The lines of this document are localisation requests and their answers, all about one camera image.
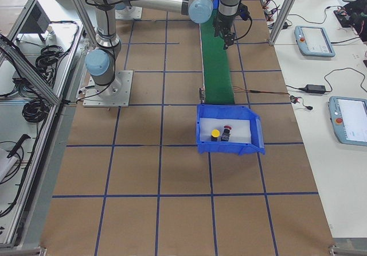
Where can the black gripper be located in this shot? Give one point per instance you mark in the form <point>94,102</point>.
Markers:
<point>223,24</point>

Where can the yellow push button switch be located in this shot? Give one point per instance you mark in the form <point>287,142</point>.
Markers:
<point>214,135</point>

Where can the red push button switch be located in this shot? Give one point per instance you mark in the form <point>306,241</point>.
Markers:
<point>226,133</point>

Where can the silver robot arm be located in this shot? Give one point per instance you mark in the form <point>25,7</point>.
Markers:
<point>121,7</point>
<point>162,51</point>

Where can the green conveyor belt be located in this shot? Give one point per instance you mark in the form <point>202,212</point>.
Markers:
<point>217,86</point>

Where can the teach pendant far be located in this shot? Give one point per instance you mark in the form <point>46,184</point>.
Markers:
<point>313,41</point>

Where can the teach pendant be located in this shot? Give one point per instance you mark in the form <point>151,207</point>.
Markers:
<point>313,41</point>
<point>348,118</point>

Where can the blue bin right side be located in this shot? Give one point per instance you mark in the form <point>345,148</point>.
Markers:
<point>231,112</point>

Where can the white foam pad right bin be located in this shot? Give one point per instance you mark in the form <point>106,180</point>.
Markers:
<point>240,129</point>

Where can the black power adapter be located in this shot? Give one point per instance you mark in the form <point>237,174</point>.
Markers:
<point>315,89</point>

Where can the teach pendant near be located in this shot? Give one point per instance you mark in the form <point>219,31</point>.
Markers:
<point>348,118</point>

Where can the brown paper table cover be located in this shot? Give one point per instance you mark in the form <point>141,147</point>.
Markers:
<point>132,182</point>

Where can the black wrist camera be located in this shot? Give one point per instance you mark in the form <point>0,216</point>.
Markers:
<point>244,12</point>

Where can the aluminium frame post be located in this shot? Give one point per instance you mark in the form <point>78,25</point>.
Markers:
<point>280,20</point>

